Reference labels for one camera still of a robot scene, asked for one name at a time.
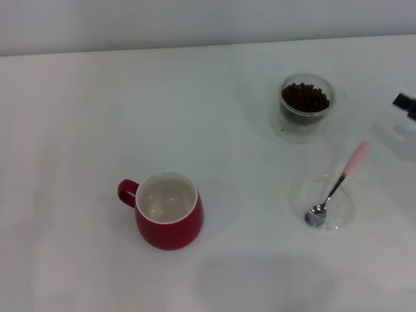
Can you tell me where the pink handled metal spoon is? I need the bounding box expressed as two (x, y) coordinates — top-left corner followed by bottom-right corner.
(304, 140), (371, 228)

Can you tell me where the red ceramic mug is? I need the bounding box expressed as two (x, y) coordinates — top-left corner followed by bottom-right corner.
(116, 169), (205, 251)

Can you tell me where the small clear glass bowl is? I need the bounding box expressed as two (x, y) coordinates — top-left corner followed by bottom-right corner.
(289, 175), (357, 233)

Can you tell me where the glass cup with handle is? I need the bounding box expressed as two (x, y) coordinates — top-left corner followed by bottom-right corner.
(279, 73), (347, 136)

